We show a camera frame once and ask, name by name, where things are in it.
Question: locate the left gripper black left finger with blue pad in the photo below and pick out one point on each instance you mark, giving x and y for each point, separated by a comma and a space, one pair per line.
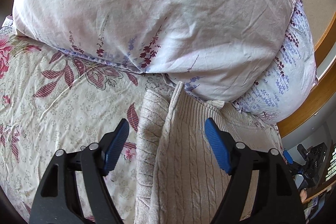
73, 189

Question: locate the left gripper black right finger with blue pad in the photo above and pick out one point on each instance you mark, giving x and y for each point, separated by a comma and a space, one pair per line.
261, 188

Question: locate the beige cable-knit sweater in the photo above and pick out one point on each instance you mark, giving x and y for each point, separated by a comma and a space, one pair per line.
178, 177

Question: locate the floral bed sheet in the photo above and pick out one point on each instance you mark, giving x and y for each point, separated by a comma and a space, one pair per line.
52, 101

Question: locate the wooden headboard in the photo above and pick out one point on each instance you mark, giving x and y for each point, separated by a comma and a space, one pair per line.
322, 91

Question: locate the white pillow purple flowers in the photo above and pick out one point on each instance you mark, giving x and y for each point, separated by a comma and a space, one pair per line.
283, 87

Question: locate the pink floral pillow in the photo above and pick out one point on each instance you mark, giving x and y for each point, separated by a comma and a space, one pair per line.
217, 48

